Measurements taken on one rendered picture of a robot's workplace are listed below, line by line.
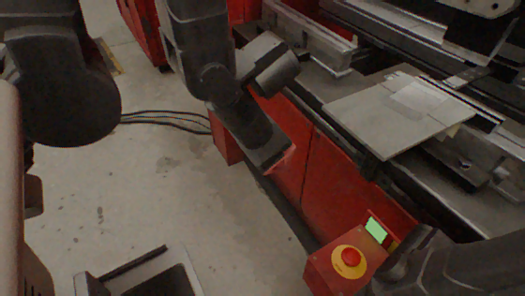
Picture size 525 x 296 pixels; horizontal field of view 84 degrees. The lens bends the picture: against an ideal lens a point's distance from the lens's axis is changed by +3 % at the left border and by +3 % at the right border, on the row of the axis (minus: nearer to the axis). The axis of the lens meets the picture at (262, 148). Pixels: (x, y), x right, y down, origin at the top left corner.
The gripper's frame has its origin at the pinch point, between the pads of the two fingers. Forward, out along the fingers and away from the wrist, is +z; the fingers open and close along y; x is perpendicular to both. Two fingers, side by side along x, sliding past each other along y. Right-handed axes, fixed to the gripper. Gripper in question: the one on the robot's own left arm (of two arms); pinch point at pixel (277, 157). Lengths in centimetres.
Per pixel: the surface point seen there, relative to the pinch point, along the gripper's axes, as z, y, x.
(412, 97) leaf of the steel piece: 15.5, -0.5, -31.8
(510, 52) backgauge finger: 26, -3, -60
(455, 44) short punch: 10.7, 0.3, -44.0
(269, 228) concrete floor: 99, 34, 26
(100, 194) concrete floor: 66, 103, 91
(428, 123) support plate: 13.9, -7.9, -28.2
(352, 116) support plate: 8.6, 1.6, -17.7
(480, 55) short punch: 10.9, -5.0, -43.9
